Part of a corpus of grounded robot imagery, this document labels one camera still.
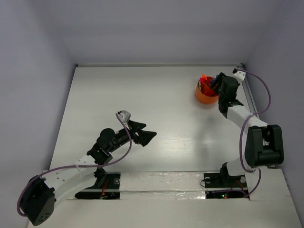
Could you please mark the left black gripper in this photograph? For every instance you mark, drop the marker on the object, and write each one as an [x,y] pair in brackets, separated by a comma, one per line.
[144,136]

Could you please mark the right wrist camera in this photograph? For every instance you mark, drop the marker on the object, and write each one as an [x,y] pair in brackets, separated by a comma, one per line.
[239,75]

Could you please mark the orange round pen holder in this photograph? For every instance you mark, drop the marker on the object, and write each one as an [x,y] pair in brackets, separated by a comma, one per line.
[208,96]

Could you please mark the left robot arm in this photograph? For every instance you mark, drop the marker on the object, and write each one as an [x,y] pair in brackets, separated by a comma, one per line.
[46,191]

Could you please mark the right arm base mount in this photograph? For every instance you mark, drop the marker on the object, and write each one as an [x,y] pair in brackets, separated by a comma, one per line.
[220,185]

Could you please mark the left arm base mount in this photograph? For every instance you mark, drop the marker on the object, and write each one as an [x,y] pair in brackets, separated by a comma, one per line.
[106,187]

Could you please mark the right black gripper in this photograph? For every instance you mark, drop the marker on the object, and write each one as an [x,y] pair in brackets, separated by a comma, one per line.
[220,80]

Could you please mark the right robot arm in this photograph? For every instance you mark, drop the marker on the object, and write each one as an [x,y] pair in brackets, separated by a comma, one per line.
[260,144]

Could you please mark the silver taped front rail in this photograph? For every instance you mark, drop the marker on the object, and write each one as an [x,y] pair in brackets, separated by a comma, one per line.
[161,186]

